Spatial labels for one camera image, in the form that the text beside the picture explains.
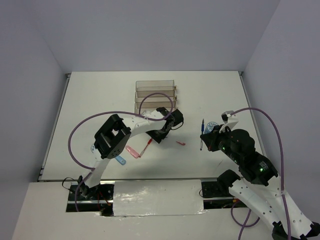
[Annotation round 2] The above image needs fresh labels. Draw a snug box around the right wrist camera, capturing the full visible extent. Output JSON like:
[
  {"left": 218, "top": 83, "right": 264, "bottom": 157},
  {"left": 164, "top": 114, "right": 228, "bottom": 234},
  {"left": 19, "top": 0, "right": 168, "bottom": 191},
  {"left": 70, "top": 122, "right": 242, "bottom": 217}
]
[{"left": 219, "top": 110, "right": 239, "bottom": 133}]

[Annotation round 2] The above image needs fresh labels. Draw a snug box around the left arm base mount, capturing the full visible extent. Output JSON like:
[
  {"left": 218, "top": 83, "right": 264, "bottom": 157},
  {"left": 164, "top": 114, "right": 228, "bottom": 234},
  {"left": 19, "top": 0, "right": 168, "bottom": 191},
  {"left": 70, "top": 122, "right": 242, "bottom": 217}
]
[{"left": 62, "top": 182, "right": 115, "bottom": 217}]

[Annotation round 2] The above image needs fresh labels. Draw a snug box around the pink correction tape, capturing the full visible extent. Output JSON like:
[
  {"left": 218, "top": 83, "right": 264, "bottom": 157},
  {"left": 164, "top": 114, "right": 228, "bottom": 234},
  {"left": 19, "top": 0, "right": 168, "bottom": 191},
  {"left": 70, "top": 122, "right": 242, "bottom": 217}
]
[{"left": 125, "top": 145, "right": 140, "bottom": 159}]

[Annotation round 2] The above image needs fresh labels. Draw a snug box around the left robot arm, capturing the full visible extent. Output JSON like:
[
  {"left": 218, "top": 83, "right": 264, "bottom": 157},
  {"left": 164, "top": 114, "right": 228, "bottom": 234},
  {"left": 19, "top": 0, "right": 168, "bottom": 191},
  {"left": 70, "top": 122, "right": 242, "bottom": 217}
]
[{"left": 75, "top": 107, "right": 184, "bottom": 200}]

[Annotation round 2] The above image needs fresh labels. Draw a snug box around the near clear drawer container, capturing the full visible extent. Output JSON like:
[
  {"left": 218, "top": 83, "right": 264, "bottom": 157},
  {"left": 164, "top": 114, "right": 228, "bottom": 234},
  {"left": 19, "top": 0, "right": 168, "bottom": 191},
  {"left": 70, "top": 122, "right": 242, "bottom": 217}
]
[{"left": 134, "top": 101, "right": 172, "bottom": 114}]

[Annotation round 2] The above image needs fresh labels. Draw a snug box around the blue correction tape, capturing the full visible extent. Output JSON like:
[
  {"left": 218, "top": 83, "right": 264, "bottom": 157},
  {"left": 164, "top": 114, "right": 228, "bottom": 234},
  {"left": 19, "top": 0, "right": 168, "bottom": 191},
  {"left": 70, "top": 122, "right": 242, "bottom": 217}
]
[{"left": 115, "top": 155, "right": 127, "bottom": 166}]

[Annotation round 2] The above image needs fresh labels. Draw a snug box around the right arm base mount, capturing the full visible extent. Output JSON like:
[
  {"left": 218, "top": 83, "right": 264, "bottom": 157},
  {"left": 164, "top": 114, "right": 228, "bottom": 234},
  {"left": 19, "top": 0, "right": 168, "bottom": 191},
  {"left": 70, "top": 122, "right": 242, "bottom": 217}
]
[{"left": 198, "top": 181, "right": 238, "bottom": 210}]

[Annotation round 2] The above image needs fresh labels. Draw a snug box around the far clear drawer container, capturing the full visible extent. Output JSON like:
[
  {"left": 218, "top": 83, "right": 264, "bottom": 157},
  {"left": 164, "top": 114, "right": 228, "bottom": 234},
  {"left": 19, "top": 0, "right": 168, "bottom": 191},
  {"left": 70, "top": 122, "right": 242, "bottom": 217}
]
[{"left": 135, "top": 80, "right": 175, "bottom": 92}]

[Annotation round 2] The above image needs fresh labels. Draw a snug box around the clear drawer container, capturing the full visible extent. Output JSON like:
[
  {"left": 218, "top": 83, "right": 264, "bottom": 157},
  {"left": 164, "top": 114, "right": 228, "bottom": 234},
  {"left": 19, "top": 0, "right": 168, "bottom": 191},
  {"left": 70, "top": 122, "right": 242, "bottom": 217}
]
[
  {"left": 135, "top": 80, "right": 175, "bottom": 92},
  {"left": 134, "top": 90, "right": 177, "bottom": 103},
  {"left": 134, "top": 101, "right": 172, "bottom": 114}
]

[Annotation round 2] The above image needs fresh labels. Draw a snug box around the blue tape roll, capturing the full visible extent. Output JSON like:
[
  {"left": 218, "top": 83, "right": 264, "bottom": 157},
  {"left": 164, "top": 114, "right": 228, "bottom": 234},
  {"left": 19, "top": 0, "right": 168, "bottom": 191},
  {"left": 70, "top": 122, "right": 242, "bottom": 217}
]
[
  {"left": 90, "top": 144, "right": 99, "bottom": 154},
  {"left": 204, "top": 121, "right": 219, "bottom": 134}
]

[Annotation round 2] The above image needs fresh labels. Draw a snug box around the blue gel pen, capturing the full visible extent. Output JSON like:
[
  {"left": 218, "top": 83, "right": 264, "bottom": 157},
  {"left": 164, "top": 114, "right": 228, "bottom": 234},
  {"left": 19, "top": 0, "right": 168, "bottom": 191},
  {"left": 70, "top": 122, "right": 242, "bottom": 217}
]
[{"left": 199, "top": 118, "right": 205, "bottom": 151}]

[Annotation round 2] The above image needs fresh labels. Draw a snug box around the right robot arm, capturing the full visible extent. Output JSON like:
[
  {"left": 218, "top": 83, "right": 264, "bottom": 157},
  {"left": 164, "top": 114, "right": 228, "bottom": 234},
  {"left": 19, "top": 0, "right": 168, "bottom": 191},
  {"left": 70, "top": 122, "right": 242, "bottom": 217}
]
[{"left": 200, "top": 125, "right": 320, "bottom": 240}]

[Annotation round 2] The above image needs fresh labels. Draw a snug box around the left blue tape roll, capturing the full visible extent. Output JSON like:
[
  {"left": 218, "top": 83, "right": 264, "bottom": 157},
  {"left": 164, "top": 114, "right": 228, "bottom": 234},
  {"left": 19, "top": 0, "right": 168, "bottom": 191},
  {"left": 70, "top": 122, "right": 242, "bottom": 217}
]
[{"left": 90, "top": 144, "right": 99, "bottom": 154}]

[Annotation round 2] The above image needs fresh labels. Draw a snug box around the red gel pen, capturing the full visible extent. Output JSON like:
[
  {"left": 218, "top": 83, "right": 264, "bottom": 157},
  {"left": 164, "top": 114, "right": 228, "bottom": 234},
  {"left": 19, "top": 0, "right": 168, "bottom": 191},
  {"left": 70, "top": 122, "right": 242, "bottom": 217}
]
[{"left": 139, "top": 138, "right": 153, "bottom": 158}]

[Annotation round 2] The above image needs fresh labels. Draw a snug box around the middle clear drawer container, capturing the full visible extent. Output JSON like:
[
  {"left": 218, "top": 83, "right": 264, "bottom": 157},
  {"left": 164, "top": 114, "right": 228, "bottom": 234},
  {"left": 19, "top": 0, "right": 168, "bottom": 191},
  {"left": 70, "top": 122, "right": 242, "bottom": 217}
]
[{"left": 134, "top": 90, "right": 177, "bottom": 103}]

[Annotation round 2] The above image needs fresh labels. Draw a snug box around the right blue tape roll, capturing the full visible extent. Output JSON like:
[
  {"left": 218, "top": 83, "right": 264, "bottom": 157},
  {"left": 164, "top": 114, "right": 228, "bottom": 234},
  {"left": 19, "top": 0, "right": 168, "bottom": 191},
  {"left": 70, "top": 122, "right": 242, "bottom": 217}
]
[{"left": 204, "top": 121, "right": 219, "bottom": 134}]

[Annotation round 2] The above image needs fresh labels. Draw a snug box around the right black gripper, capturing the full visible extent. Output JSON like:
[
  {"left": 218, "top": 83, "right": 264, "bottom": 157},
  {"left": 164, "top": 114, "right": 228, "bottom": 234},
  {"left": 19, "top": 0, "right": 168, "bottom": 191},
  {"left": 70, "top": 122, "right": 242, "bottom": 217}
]
[{"left": 200, "top": 123, "right": 241, "bottom": 163}]

